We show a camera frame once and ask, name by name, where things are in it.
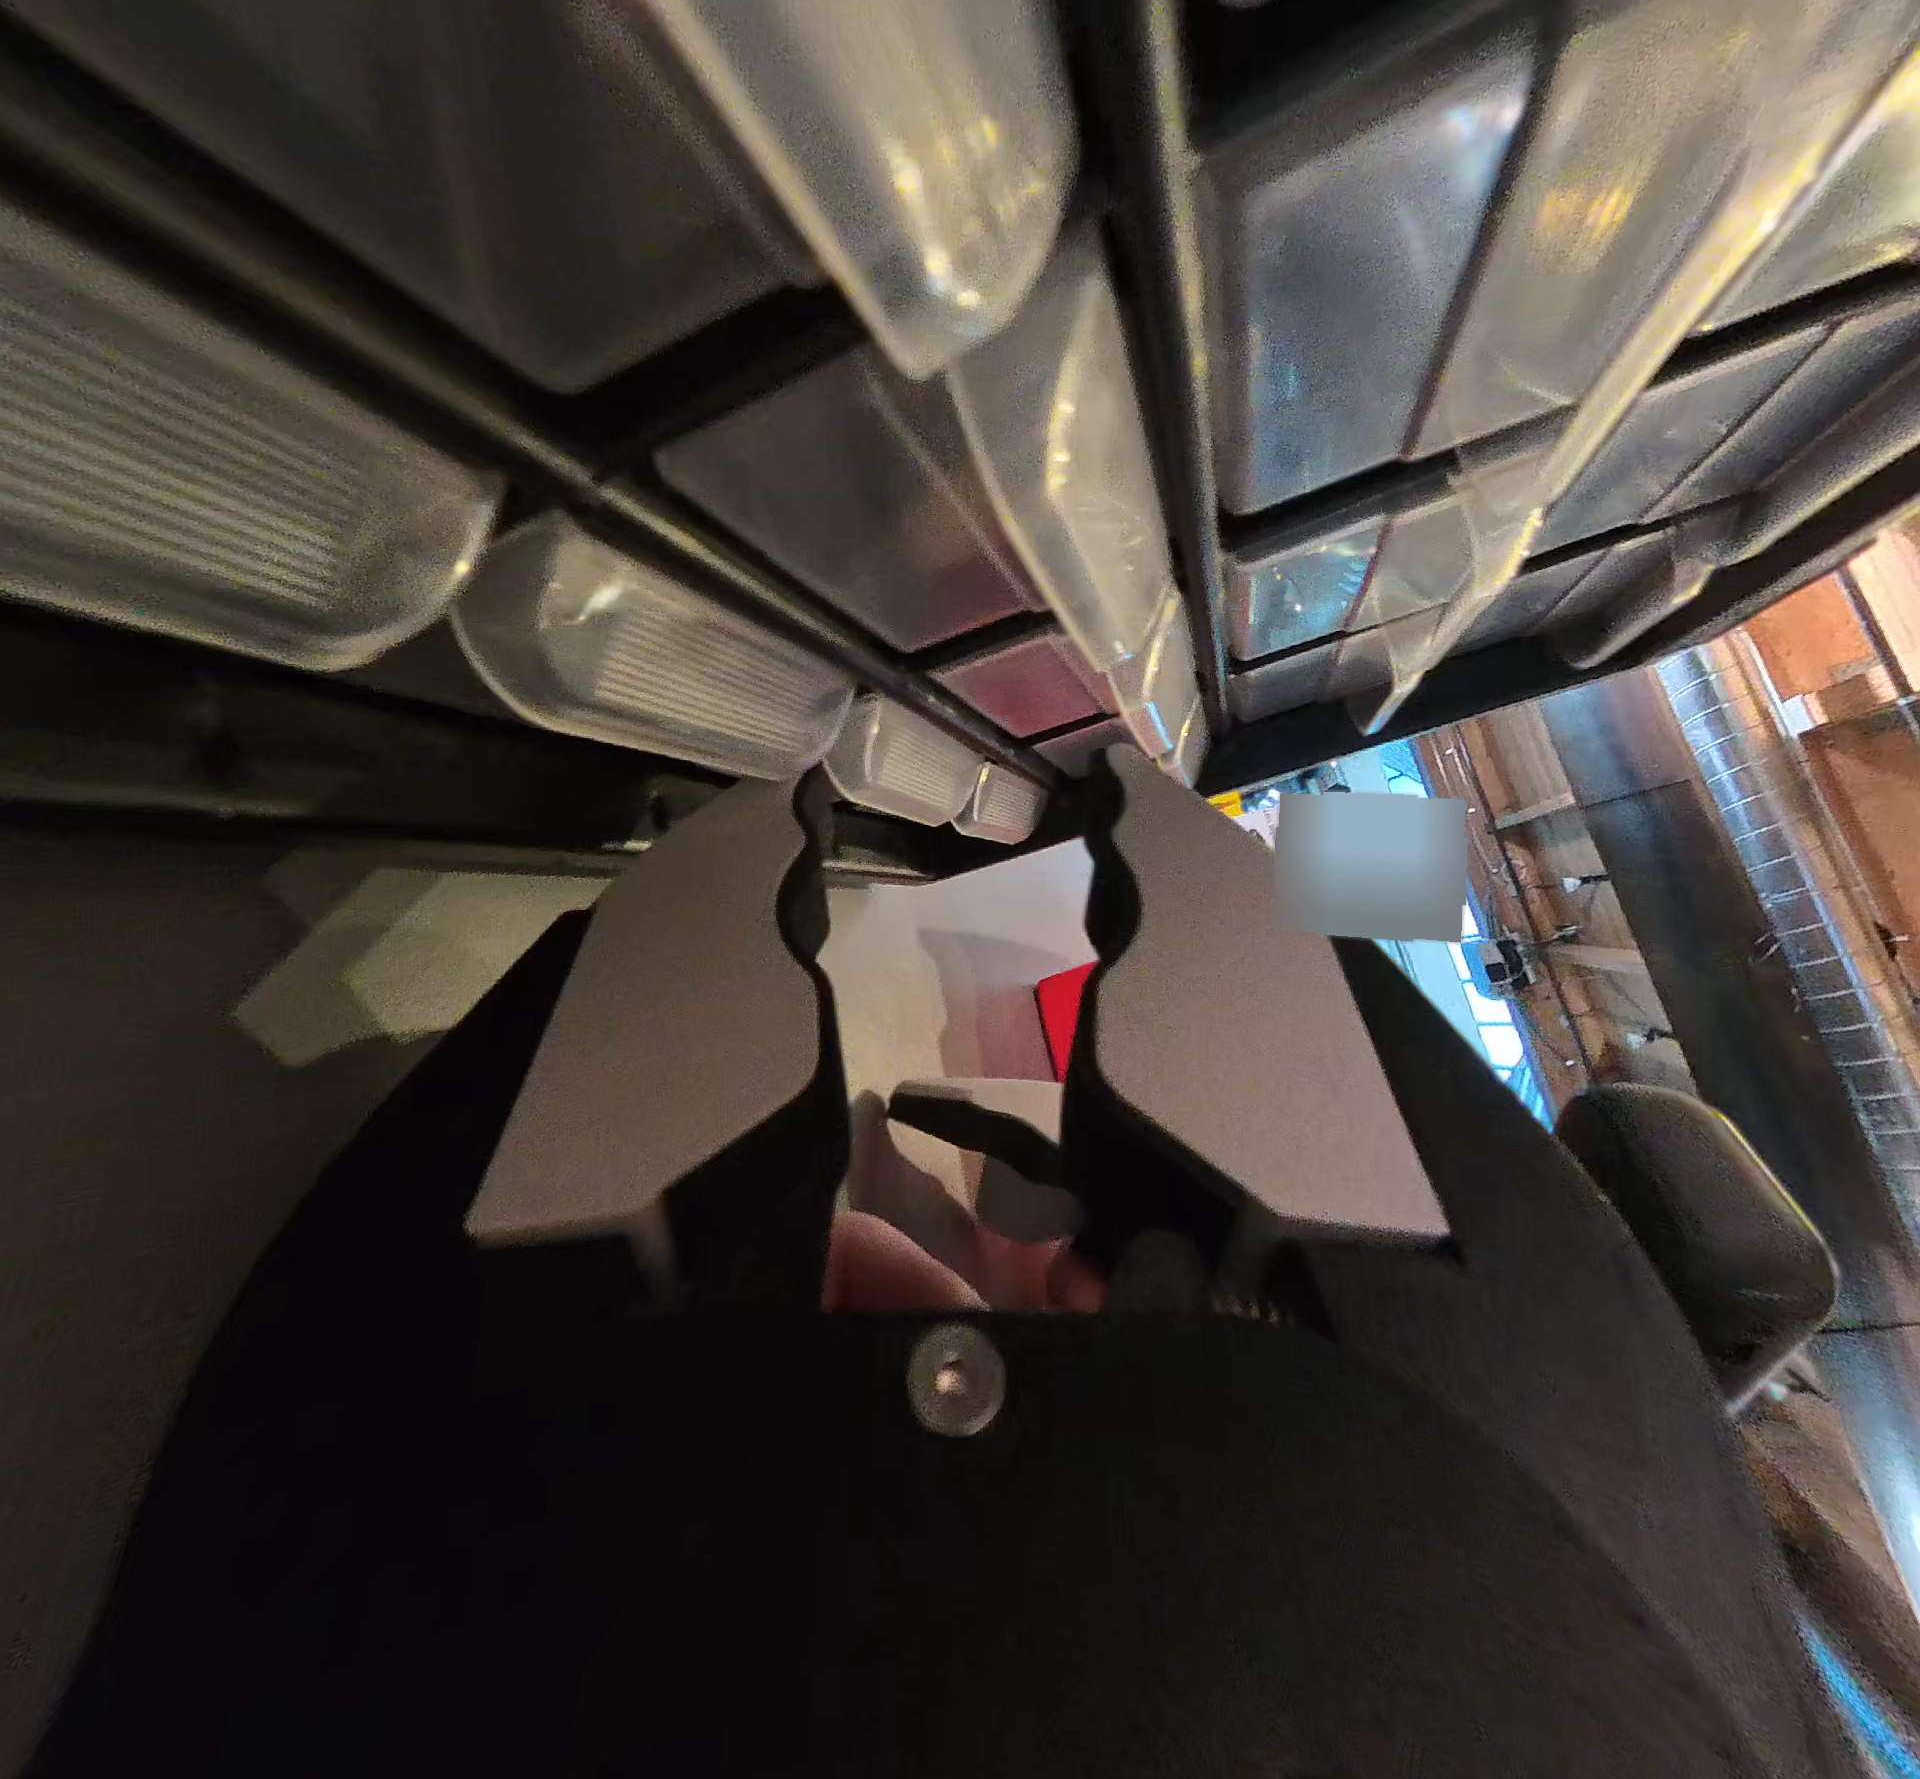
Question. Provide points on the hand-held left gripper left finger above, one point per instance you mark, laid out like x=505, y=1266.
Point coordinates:
x=668, y=1030

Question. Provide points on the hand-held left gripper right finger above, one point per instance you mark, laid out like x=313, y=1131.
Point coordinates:
x=1244, y=1061

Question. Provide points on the black drawer cabinet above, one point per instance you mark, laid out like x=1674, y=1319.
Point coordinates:
x=1156, y=311

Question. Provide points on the set of clear plastic drawers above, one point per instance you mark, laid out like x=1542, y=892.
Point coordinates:
x=840, y=131

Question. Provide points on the person's left hand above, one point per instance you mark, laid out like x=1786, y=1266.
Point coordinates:
x=899, y=1261

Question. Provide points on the red plastic bin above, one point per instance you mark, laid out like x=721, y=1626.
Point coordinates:
x=1067, y=1018

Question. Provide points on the black office chair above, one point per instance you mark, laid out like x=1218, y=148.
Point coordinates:
x=1694, y=1224

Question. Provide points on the ribbed silver air duct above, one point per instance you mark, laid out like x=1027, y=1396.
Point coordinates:
x=1800, y=880

